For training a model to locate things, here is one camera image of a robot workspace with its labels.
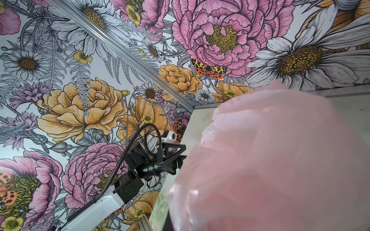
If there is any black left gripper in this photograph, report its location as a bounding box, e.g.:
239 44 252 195
125 142 187 179

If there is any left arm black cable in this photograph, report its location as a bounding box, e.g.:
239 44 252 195
65 123 162 223

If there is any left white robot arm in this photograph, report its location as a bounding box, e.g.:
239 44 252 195
58 142 187 231

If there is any pink plastic bag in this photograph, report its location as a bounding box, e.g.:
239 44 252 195
169 81 370 231

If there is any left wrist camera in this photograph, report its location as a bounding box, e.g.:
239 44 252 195
161 131 177 143

